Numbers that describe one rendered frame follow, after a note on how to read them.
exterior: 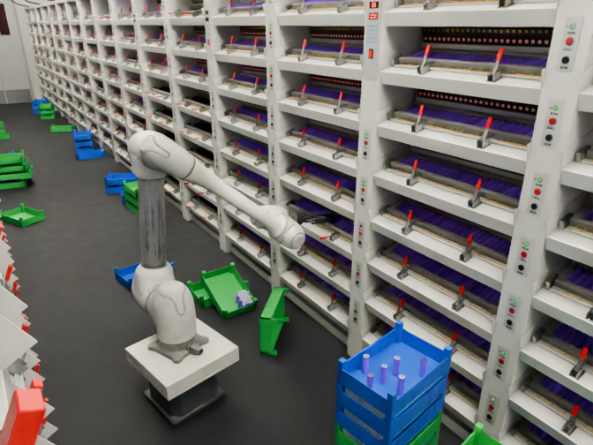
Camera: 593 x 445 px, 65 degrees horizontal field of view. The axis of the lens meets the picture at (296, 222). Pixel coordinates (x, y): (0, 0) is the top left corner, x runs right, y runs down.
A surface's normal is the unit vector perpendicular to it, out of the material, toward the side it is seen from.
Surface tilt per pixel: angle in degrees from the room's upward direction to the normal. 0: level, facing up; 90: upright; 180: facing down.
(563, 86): 90
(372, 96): 90
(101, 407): 0
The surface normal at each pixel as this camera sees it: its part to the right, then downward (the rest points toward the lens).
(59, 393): 0.00, -0.92
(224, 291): 0.22, -0.73
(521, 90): -0.79, 0.48
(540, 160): -0.83, 0.22
